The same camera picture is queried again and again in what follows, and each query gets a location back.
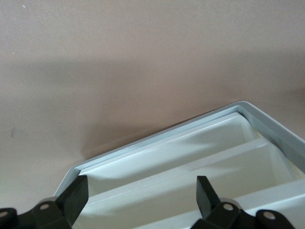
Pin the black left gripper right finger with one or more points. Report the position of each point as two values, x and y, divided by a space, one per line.
207 202

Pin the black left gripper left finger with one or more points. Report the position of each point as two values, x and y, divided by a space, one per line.
71 202

